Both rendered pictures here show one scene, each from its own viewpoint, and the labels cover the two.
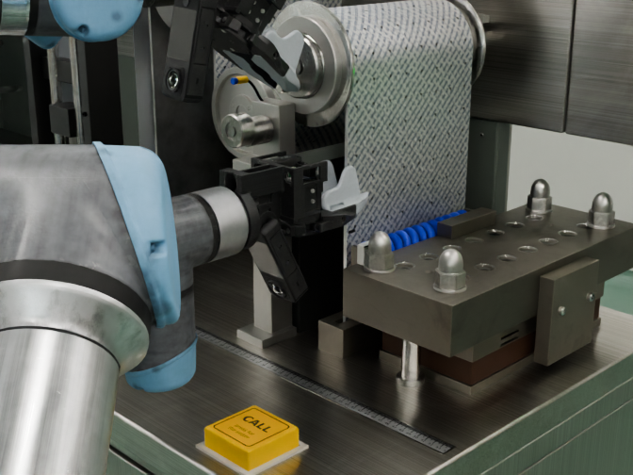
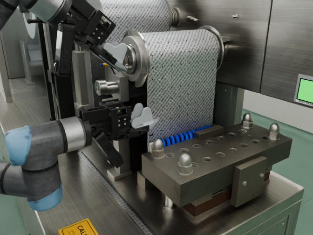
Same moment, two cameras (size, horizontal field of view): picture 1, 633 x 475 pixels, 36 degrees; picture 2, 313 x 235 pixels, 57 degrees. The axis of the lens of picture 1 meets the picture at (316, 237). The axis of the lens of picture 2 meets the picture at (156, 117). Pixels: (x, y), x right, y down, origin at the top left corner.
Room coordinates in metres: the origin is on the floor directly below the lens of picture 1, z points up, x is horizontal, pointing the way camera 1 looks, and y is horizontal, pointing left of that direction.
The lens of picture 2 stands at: (0.44, -0.19, 1.38)
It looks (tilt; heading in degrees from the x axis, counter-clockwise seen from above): 22 degrees down; 11
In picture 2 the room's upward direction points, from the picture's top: straight up
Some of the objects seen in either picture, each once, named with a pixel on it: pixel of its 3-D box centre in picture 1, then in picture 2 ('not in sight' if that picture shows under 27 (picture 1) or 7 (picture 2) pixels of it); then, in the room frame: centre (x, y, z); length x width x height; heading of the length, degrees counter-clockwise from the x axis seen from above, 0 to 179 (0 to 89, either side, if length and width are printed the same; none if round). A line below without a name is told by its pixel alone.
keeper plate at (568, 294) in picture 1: (568, 310); (249, 181); (1.09, -0.30, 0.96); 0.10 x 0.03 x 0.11; 135
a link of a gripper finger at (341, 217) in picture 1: (323, 217); (132, 130); (1.06, -0.01, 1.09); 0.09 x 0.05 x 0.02; 133
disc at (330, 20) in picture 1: (308, 64); (133, 58); (1.16, 0.01, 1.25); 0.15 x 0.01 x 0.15; 45
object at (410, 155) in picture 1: (410, 169); (183, 107); (1.20, -0.12, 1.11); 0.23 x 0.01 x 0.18; 135
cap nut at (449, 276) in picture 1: (450, 268); (185, 162); (1.00, -0.15, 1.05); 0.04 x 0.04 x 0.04
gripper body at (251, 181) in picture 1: (270, 201); (105, 123); (1.04, 0.05, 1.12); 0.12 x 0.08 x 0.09; 135
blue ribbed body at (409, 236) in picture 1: (419, 237); (186, 137); (1.19, -0.13, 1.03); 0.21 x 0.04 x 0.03; 135
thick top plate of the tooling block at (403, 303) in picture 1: (499, 267); (220, 155); (1.15, -0.23, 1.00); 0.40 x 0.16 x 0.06; 135
